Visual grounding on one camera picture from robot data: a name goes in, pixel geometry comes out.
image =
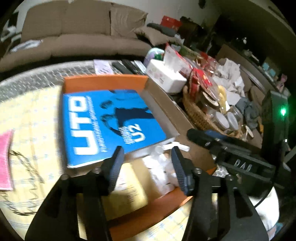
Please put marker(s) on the papers on sofa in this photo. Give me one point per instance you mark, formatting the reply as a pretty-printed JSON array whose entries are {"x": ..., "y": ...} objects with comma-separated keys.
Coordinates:
[{"x": 26, "y": 45}]

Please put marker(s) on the black zigzag wire headband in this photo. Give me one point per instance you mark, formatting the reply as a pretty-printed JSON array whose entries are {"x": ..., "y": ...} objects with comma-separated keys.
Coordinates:
[{"x": 27, "y": 194}]

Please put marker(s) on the black remote control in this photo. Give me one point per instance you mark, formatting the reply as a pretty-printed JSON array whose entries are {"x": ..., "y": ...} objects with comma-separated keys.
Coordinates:
[{"x": 120, "y": 67}]

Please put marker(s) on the pink microfiber cloth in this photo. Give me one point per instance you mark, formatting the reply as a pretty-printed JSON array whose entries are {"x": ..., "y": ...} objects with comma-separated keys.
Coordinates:
[{"x": 5, "y": 178}]

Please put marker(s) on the brown sofa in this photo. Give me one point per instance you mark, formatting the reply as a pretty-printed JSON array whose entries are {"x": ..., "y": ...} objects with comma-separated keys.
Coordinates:
[{"x": 80, "y": 28}]

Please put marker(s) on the purple game controller card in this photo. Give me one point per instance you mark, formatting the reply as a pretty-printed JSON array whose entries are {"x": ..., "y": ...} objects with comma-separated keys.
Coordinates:
[{"x": 102, "y": 67}]

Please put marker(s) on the yellow scrubber sponge box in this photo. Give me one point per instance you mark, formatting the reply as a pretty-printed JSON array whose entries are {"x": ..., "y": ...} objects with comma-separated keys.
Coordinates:
[{"x": 127, "y": 197}]

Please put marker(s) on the orange cardboard box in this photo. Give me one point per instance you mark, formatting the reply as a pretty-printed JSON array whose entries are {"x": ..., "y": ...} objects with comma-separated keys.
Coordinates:
[{"x": 175, "y": 125}]

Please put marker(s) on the brown cushion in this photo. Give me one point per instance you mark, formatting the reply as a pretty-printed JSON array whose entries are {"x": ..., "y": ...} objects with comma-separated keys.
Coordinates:
[{"x": 155, "y": 37}]

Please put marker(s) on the yellow checkered tablecloth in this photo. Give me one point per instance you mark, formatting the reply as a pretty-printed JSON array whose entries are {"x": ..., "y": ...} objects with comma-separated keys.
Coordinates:
[{"x": 33, "y": 117}]

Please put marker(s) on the white PVC fitting pile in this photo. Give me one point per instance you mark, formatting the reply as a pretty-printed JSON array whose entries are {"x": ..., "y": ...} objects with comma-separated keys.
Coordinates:
[{"x": 164, "y": 166}]

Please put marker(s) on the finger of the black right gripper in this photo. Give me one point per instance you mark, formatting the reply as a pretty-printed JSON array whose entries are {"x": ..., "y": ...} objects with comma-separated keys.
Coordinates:
[{"x": 221, "y": 145}]

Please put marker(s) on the red box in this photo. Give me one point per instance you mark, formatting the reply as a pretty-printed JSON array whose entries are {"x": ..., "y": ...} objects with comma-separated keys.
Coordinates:
[{"x": 171, "y": 23}]

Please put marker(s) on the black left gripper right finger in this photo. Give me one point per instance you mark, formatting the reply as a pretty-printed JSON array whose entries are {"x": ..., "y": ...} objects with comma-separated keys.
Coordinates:
[{"x": 193, "y": 181}]

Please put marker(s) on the white tissue box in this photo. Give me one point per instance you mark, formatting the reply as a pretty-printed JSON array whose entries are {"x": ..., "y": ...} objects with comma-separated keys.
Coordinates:
[{"x": 171, "y": 82}]

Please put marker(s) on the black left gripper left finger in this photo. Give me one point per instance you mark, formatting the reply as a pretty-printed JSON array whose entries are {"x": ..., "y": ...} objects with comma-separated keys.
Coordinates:
[{"x": 100, "y": 181}]

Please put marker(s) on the wicker basket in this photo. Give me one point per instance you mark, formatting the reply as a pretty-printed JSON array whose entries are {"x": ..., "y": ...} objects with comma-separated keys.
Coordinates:
[{"x": 205, "y": 112}]

